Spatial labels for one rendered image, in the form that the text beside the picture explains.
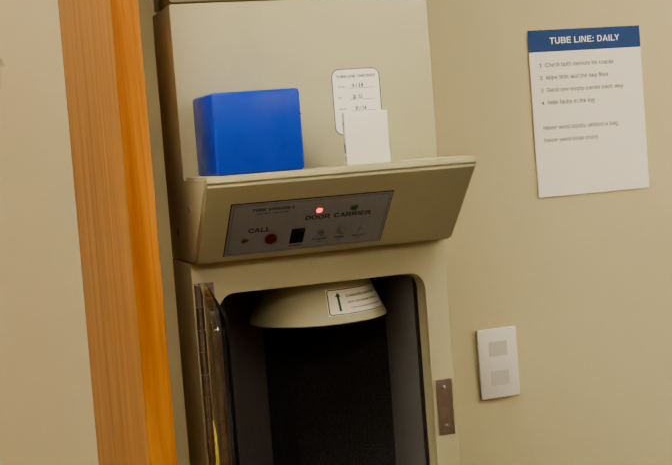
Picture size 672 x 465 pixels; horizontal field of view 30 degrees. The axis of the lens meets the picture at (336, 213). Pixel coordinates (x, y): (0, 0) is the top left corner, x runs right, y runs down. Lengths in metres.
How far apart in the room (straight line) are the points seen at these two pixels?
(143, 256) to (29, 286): 0.53
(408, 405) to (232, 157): 0.46
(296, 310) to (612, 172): 0.80
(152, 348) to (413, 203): 0.35
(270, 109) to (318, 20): 0.18
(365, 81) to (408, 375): 0.38
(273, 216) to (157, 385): 0.23
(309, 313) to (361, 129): 0.25
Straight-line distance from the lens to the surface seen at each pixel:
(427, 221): 1.50
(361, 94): 1.52
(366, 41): 1.53
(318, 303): 1.54
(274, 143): 1.37
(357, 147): 1.43
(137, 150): 1.36
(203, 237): 1.41
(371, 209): 1.45
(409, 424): 1.65
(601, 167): 2.15
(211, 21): 1.48
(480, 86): 2.06
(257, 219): 1.40
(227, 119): 1.36
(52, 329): 1.89
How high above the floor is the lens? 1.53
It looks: 3 degrees down
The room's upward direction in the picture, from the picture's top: 4 degrees counter-clockwise
